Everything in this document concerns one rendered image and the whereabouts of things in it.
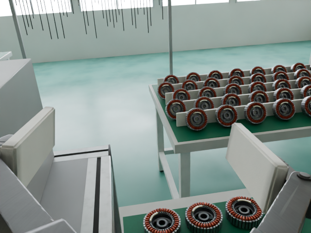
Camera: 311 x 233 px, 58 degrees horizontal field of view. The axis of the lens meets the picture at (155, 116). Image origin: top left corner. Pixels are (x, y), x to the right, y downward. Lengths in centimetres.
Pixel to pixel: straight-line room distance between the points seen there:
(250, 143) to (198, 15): 655
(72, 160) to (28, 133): 42
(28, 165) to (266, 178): 13
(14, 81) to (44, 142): 26
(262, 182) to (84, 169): 42
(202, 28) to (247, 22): 108
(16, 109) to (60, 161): 19
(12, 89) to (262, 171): 35
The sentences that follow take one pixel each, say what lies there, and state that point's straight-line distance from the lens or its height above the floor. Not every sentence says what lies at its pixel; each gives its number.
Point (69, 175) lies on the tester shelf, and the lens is 54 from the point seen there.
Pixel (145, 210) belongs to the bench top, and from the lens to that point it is 98.
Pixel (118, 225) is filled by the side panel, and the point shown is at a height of 91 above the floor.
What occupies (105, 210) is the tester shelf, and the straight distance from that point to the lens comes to 46.
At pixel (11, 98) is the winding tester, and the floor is 129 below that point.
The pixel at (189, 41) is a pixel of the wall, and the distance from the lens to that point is 674.
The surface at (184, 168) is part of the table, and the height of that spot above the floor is 58.
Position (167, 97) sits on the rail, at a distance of 171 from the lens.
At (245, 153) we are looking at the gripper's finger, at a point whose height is 132.
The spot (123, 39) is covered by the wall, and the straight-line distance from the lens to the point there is 648.
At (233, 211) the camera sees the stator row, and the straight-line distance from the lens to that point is 93.
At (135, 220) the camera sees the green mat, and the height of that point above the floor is 75.
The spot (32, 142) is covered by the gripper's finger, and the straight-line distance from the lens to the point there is 17.
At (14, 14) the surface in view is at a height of 120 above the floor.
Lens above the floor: 142
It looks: 25 degrees down
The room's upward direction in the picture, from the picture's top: 3 degrees counter-clockwise
